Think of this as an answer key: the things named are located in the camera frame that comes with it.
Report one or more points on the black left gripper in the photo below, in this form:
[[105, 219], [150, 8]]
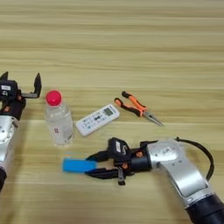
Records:
[[13, 107]]

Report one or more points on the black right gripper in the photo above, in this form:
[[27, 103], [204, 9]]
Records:
[[140, 160]]

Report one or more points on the blue rectangular block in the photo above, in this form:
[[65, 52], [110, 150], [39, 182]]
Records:
[[78, 165]]

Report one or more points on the clear bottle with red cap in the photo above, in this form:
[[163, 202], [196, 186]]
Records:
[[59, 122]]

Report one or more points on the orange and black pliers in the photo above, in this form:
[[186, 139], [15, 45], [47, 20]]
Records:
[[132, 106]]

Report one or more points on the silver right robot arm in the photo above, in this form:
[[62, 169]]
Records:
[[175, 163]]

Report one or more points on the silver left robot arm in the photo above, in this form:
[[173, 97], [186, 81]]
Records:
[[5, 137]]

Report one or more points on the labelled black box, left gripper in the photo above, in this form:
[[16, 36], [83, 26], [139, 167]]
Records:
[[8, 89]]

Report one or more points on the labelled black box, gripper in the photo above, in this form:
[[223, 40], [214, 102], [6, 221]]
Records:
[[118, 148], [8, 89]]

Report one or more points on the labelled black box, right gripper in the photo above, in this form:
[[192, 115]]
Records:
[[118, 148]]

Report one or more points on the white remote control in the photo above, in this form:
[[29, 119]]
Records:
[[96, 120]]

